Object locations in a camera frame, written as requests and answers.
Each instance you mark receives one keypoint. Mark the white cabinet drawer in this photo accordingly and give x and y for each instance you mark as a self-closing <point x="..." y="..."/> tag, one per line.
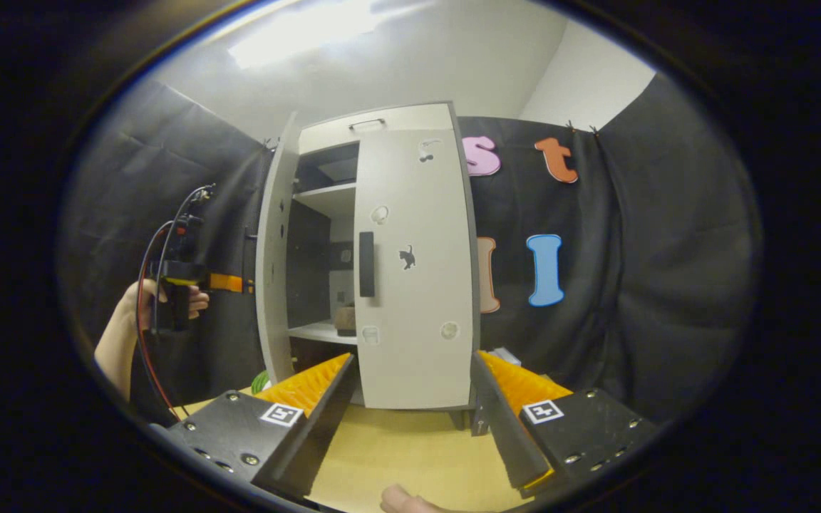
<point x="410" y="121"/>

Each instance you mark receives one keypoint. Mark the white shoe cabinet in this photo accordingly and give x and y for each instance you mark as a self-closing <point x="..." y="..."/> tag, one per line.
<point x="307" y="256"/>

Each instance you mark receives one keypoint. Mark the green round object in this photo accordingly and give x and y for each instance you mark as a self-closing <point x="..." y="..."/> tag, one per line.
<point x="261" y="383"/>

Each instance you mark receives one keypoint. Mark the brown fuzzy shoe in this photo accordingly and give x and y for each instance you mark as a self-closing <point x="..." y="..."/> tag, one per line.
<point x="345" y="320"/>

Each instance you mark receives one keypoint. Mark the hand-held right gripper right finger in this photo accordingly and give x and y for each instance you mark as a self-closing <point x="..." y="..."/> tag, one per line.
<point x="499" y="427"/>

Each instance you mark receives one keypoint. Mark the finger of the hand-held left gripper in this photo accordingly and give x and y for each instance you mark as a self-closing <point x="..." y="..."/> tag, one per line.
<point x="229" y="283"/>

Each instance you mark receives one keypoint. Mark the white cabinet shelf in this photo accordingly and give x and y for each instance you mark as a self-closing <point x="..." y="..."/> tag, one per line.
<point x="318" y="332"/>
<point x="328" y="198"/>

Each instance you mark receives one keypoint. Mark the white cabinet door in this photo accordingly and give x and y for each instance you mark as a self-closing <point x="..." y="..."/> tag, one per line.
<point x="271" y="285"/>
<point x="417" y="342"/>

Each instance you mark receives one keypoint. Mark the small white box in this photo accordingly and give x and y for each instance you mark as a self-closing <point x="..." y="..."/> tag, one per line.
<point x="504" y="355"/>

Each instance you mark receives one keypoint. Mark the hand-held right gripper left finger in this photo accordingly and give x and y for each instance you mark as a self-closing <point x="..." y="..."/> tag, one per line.
<point x="321" y="434"/>

